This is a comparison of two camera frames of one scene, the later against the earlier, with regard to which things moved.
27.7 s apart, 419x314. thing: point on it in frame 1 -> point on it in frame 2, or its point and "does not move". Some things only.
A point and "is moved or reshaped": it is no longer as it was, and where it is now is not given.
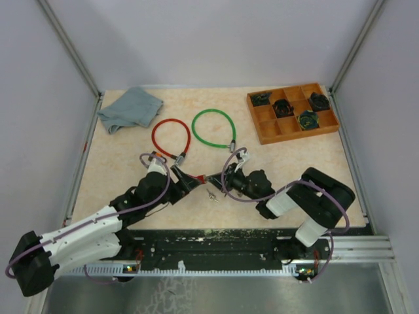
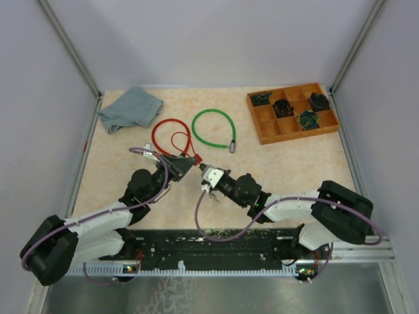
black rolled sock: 319,102 does not move
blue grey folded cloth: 137,107 does not move
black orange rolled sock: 283,108 does not move
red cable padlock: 201,178 is moved or reshaped
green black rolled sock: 260,99 does not move
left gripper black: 182,188 -> 178,167
